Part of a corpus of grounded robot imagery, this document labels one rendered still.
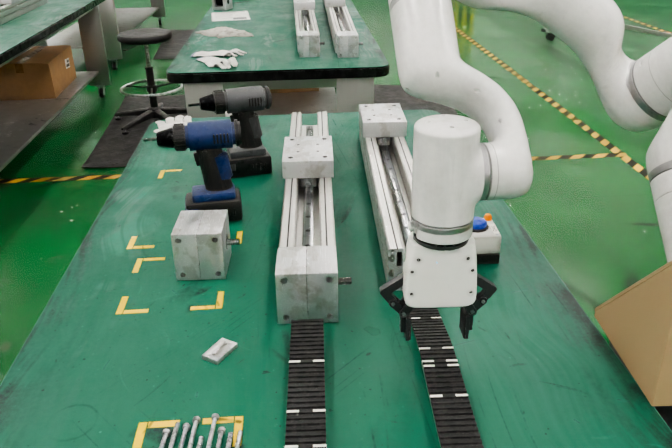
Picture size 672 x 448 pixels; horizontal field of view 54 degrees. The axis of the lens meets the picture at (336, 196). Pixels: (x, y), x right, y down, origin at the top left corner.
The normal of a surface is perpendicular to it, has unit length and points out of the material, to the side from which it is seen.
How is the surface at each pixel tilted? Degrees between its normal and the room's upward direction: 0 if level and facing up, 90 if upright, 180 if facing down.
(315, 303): 90
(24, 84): 90
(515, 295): 0
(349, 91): 90
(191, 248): 90
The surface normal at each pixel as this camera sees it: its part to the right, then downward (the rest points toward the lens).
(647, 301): -1.00, 0.02
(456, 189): 0.18, 0.40
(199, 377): -0.01, -0.91
